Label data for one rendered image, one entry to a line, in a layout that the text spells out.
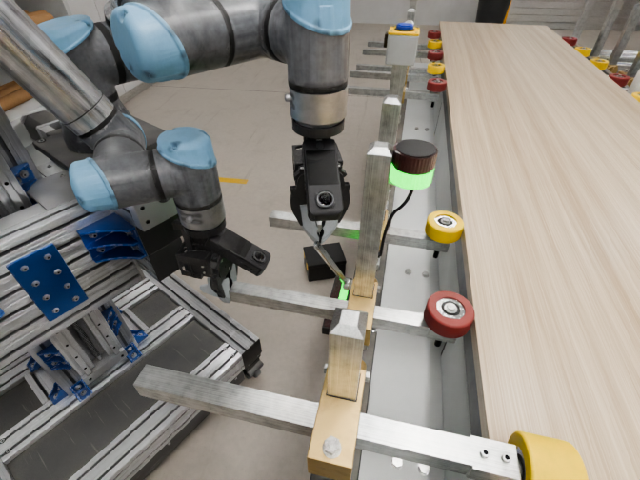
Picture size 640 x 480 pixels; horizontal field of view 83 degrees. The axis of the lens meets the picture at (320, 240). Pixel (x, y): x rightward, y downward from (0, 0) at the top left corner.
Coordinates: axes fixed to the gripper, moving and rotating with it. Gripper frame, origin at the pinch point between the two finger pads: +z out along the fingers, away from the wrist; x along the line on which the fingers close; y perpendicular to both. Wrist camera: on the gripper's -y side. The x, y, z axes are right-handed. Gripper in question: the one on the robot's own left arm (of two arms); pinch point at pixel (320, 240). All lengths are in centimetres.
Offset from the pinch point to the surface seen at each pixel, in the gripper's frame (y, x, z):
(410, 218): 52, -39, 39
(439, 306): -8.4, -19.8, 10.2
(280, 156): 222, 4, 102
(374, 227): -1.8, -8.5, -3.4
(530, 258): 1.1, -42.6, 10.6
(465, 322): -12.3, -22.6, 9.9
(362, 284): -1.6, -7.7, 10.3
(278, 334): 52, 12, 101
